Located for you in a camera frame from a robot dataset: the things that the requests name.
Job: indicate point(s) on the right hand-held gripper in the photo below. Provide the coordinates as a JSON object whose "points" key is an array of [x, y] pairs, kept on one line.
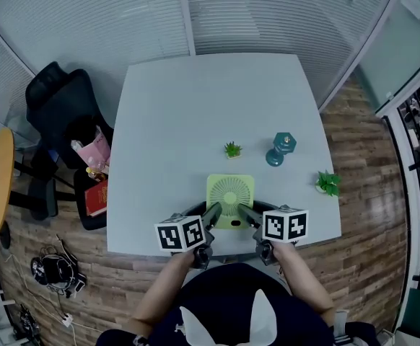
{"points": [[285, 225]]}

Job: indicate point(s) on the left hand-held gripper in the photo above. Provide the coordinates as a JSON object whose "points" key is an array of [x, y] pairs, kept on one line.
{"points": [[177, 234]]}

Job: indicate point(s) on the green small desk fan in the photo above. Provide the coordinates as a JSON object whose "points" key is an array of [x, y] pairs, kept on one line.
{"points": [[229, 189]]}

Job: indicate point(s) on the person's left forearm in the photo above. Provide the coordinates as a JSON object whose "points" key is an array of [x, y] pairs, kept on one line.
{"points": [[163, 294]]}

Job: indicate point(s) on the person's right forearm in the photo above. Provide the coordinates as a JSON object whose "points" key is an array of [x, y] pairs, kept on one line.
{"points": [[304, 283]]}

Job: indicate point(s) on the teal lantern table lamp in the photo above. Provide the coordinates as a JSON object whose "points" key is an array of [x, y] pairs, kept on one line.
{"points": [[280, 150]]}

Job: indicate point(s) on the spiky plant in square pot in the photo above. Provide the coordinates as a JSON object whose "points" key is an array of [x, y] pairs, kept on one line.
{"points": [[233, 150]]}

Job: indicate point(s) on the leafy plant in round pot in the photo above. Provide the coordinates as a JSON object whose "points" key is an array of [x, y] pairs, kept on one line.
{"points": [[328, 183]]}

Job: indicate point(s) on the dark shirt with white print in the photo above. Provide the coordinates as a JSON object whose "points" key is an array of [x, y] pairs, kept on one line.
{"points": [[224, 301]]}

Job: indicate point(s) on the red book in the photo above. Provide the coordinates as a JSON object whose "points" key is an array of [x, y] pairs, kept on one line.
{"points": [[96, 198]]}

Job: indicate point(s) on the yellow bottle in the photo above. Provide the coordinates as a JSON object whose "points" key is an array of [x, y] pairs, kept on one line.
{"points": [[95, 174]]}

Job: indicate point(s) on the pink bag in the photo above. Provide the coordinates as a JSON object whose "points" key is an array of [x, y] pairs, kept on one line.
{"points": [[94, 150]]}

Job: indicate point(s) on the white wrist band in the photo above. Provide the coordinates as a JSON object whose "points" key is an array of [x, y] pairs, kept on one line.
{"points": [[340, 323]]}

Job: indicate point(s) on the black metal railing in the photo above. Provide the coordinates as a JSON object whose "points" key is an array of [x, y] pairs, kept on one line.
{"points": [[408, 157]]}

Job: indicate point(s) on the white power strip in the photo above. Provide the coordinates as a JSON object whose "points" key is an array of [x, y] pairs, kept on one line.
{"points": [[67, 319]]}

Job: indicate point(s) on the black office chair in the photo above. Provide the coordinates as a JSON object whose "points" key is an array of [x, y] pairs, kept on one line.
{"points": [[62, 99]]}

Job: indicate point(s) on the black gear pile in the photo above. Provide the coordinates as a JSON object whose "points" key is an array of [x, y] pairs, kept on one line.
{"points": [[27, 323]]}

